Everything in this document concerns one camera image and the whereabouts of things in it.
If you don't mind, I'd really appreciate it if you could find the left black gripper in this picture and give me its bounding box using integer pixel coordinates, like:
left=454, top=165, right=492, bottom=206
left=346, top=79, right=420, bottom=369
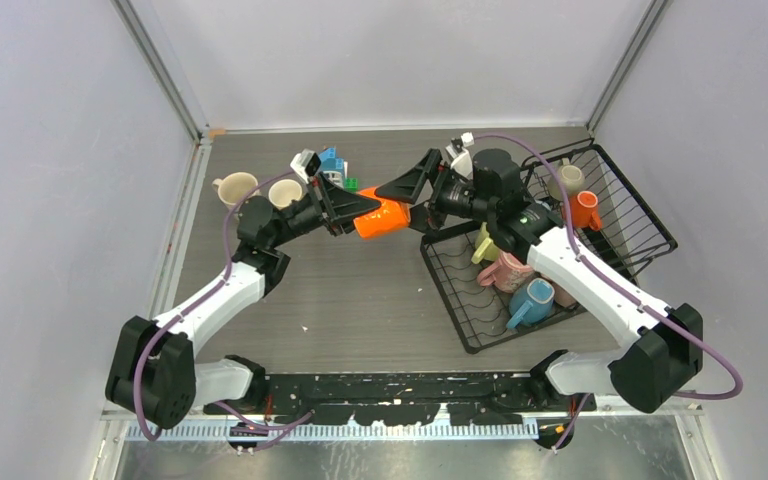
left=270, top=174, right=383, bottom=250

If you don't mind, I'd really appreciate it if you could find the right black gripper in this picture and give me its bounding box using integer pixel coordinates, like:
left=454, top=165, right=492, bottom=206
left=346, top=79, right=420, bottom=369
left=377, top=148, right=496, bottom=236

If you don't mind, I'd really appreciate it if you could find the orange mug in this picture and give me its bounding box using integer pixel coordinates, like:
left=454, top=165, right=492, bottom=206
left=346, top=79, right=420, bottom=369
left=353, top=187, right=411, bottom=239

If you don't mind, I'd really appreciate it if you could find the yellow mug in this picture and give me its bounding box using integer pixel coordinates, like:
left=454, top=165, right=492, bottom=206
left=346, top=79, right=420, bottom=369
left=267, top=179, right=305, bottom=210

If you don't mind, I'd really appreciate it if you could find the lime green mug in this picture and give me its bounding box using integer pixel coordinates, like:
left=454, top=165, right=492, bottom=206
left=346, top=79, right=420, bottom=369
left=471, top=222, right=499, bottom=264

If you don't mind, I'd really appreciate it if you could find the cream patterned mug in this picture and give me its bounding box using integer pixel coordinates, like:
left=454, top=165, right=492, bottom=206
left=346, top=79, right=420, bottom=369
left=211, top=172, right=261, bottom=211

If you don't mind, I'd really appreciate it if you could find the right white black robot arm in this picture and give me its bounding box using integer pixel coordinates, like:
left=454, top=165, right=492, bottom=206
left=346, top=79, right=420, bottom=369
left=375, top=149, right=703, bottom=413

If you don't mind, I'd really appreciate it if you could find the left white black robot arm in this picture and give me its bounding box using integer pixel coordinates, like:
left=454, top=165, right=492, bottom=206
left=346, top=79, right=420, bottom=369
left=105, top=174, right=381, bottom=441

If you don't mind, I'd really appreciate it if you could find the green toy brick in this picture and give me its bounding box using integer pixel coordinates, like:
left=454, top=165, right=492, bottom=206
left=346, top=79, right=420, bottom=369
left=344, top=177, right=359, bottom=193

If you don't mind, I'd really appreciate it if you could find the blue white toy house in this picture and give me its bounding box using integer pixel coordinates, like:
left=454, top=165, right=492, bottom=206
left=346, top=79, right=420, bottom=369
left=319, top=147, right=348, bottom=188

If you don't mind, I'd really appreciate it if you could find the small beige cup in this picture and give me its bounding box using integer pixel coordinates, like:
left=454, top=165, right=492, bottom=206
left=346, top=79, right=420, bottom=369
left=547, top=157, right=586, bottom=202

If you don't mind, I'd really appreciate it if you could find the blue mug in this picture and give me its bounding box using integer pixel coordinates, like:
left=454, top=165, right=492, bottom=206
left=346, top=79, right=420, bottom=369
left=506, top=278, right=555, bottom=329

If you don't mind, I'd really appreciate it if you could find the small orange cup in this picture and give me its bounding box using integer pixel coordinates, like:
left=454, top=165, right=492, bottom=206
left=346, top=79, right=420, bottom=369
left=569, top=190, right=603, bottom=231

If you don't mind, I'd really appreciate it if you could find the light pink mug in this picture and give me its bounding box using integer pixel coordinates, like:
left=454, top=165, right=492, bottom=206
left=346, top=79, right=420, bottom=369
left=552, top=282, right=578, bottom=309

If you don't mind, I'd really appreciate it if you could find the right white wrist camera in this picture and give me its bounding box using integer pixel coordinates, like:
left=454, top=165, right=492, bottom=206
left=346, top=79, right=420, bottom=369
left=445, top=132, right=475, bottom=179

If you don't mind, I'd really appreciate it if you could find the black wire dish rack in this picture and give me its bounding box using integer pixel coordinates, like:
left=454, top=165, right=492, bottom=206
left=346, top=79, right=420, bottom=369
left=420, top=140, right=678, bottom=354

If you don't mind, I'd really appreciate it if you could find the aluminium rail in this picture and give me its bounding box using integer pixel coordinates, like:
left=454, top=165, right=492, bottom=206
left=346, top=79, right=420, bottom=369
left=159, top=409, right=544, bottom=446

